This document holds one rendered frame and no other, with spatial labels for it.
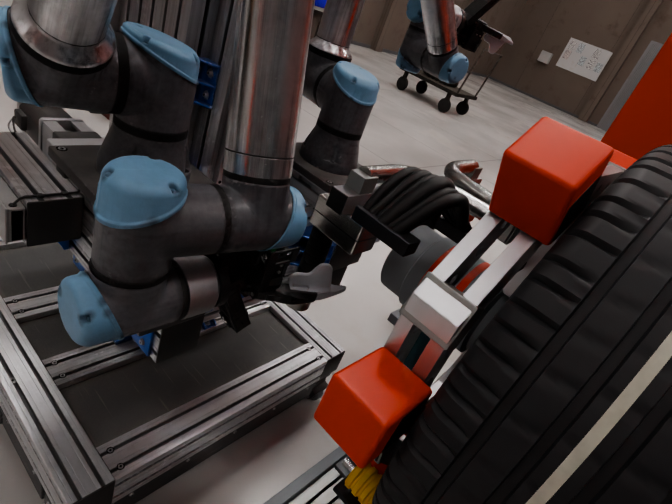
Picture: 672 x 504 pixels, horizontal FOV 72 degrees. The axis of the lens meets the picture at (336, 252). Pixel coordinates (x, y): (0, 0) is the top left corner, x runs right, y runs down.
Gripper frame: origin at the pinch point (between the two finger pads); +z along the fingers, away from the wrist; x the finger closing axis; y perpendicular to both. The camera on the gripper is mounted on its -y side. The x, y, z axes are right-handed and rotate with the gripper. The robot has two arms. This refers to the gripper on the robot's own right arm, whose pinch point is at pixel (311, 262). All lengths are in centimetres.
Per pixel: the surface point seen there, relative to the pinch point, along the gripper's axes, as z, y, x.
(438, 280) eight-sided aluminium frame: -8.2, 15.3, -21.8
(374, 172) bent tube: 0.7, 17.9, -3.8
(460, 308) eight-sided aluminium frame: -8.7, 14.5, -25.4
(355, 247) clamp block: -2.2, 8.5, -7.5
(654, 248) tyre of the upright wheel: -3.6, 27.9, -35.4
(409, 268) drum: 10.9, 3.8, -10.5
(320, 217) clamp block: -2.5, 9.0, -0.3
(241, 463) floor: 18, -83, 10
